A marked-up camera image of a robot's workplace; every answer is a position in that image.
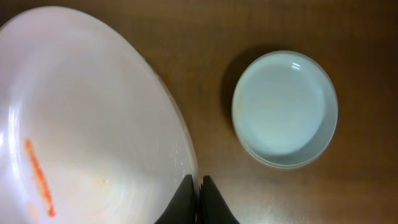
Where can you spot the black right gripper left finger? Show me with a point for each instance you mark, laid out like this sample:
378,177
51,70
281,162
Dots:
182,207

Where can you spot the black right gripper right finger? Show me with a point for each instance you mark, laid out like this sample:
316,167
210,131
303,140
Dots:
213,208

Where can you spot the pinkish white plate with sauce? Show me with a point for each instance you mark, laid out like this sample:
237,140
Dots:
89,132

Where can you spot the grey plate with sauce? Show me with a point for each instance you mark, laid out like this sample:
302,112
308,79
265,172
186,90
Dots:
284,109

